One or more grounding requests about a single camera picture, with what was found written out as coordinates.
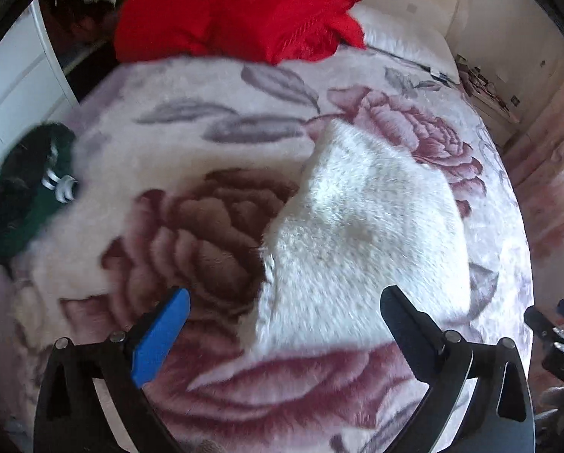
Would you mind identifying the dark red crumpled clothes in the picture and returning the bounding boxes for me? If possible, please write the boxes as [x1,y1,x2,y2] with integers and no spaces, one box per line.
[69,5,117,43]

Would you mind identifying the purple floral blanket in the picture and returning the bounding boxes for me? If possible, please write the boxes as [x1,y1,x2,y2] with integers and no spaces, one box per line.
[0,49,534,453]

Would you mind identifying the white pillow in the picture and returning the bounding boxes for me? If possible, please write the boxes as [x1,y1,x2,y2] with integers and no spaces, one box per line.
[353,4,453,69]

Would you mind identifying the white wardrobe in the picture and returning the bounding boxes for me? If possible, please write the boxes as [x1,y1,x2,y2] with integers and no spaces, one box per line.
[0,0,122,284]

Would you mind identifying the white fluffy jacket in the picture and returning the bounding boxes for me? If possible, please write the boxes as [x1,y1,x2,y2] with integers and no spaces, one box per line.
[239,118,472,357]

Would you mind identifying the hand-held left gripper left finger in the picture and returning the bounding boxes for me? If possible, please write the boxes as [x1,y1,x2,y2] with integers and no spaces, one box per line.
[33,287,191,453]

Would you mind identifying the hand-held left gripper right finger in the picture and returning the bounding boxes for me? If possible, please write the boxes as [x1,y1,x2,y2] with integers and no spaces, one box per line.
[379,285,534,453]

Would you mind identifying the dark green striped garment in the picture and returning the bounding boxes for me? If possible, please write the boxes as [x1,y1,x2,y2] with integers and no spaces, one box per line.
[0,123,80,265]

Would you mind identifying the red knitted garment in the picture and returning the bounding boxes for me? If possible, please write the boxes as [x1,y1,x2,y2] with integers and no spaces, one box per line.
[113,0,367,64]

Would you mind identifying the cream nightstand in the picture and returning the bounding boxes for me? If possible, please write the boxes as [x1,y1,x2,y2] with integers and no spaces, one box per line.
[456,57,523,137]

